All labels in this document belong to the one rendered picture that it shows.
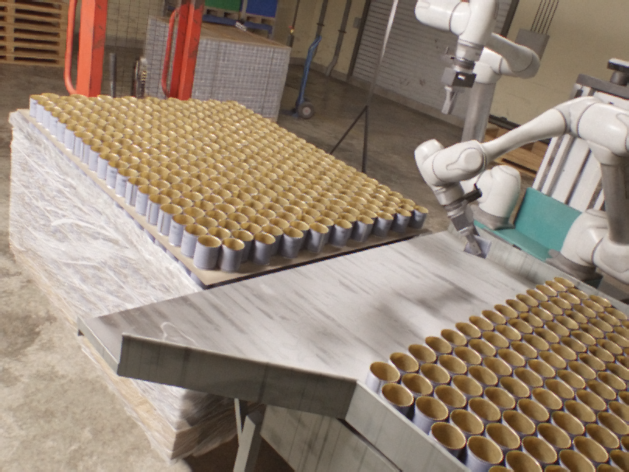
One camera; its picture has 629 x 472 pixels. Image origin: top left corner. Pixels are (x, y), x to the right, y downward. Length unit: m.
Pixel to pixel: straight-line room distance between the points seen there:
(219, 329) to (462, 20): 1.27
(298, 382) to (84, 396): 1.74
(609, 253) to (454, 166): 0.89
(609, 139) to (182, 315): 1.40
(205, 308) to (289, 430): 0.36
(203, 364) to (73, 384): 1.73
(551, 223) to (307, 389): 1.82
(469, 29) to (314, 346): 1.16
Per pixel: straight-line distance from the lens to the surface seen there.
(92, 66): 2.93
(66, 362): 3.01
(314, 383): 1.21
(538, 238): 2.83
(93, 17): 2.90
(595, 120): 2.07
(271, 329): 1.45
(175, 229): 1.73
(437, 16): 2.08
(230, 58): 7.12
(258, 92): 7.52
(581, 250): 2.54
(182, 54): 3.29
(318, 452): 1.41
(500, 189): 2.76
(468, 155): 1.70
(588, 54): 10.66
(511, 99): 11.10
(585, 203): 2.76
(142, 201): 1.88
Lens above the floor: 1.88
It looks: 23 degrees down
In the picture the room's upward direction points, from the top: 14 degrees clockwise
